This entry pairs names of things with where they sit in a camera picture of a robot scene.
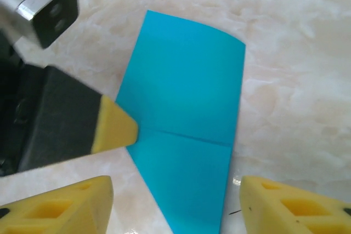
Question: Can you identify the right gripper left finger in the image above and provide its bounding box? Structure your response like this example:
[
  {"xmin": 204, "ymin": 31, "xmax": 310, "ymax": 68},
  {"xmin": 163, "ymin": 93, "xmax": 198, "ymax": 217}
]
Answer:
[{"xmin": 0, "ymin": 175, "xmax": 114, "ymax": 234}]

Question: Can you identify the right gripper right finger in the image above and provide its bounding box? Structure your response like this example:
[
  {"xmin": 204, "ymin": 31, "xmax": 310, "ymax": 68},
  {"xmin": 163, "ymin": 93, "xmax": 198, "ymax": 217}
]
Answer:
[{"xmin": 239, "ymin": 175, "xmax": 351, "ymax": 234}]

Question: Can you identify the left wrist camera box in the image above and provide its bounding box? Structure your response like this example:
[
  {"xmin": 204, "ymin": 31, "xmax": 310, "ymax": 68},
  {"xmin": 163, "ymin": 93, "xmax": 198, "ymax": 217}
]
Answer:
[{"xmin": 0, "ymin": 0, "xmax": 81, "ymax": 50}]

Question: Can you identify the blue paper sheet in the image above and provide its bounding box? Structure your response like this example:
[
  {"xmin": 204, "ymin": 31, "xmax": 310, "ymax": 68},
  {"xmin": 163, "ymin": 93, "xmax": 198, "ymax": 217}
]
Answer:
[{"xmin": 114, "ymin": 9, "xmax": 246, "ymax": 234}]

